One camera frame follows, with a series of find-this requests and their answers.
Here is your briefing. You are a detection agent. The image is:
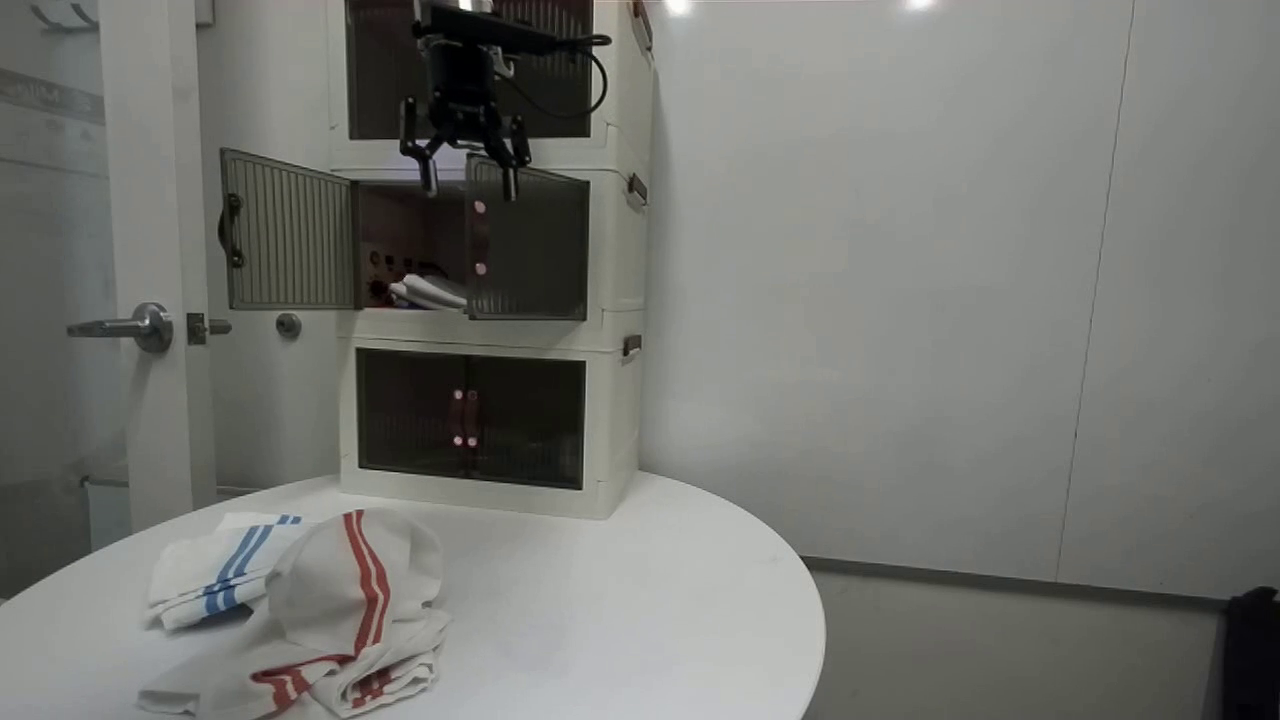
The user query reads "dark translucent cabinet door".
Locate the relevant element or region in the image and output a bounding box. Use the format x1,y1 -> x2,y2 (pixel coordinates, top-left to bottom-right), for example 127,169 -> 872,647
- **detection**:
351,344 -> 470,483
461,0 -> 597,144
343,0 -> 470,144
461,352 -> 588,494

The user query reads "dark mesh door with handle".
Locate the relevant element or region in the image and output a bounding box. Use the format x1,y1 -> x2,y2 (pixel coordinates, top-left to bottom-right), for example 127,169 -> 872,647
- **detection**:
215,144 -> 359,320

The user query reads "white room door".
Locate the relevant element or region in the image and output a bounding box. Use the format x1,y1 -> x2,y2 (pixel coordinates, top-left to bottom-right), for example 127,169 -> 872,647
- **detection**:
95,0 -> 220,535

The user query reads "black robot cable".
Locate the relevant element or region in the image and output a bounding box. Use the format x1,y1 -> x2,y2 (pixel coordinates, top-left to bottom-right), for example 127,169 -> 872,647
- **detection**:
579,48 -> 614,120

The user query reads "blue striped white towel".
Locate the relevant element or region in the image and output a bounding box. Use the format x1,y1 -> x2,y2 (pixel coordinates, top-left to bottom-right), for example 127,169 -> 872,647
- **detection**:
144,508 -> 309,636

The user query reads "silver door latch plate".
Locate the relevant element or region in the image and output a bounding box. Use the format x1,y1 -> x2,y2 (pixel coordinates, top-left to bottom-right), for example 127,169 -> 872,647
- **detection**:
184,308 -> 238,349

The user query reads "black object on floor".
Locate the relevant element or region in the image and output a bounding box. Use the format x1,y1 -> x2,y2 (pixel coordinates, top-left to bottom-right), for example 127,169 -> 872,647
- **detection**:
1220,585 -> 1280,720

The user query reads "white stacked storage cabinet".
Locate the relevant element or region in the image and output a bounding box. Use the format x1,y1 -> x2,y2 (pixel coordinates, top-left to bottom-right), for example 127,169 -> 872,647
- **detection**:
317,0 -> 661,525

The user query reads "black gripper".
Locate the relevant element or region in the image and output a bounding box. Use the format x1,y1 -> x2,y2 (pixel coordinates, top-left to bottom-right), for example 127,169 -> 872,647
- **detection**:
398,45 -> 535,209

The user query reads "red striped white towel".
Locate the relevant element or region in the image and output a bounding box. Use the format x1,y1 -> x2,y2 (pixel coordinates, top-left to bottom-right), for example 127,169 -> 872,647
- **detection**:
136,504 -> 452,720

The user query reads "silver lever door handle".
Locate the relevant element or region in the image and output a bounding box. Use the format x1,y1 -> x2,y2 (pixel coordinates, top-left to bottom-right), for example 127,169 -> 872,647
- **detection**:
66,299 -> 176,359

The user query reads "dark mesh cabinet door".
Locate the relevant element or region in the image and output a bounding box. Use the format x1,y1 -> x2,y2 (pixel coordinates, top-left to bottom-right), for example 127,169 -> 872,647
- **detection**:
461,169 -> 591,323

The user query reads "white cloth inside cabinet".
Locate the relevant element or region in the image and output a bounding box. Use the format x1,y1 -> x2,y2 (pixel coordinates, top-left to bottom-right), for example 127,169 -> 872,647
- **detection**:
385,267 -> 472,320

